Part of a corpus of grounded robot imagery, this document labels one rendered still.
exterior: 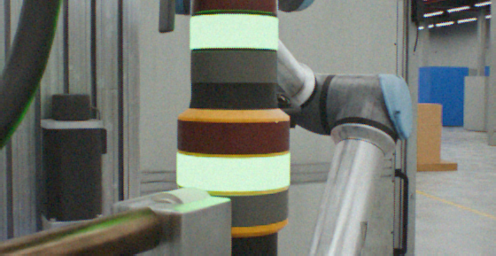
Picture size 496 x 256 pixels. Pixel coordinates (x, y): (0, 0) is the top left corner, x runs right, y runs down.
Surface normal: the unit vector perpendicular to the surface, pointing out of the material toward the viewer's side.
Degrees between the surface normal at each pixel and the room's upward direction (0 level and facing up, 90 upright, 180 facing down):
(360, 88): 55
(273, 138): 90
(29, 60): 75
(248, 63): 90
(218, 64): 90
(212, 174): 90
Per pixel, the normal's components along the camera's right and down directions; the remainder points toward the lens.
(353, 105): -0.50, -0.53
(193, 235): 0.87, 0.03
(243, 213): 0.20, 0.05
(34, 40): 0.43, -0.15
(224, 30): -0.19, 0.05
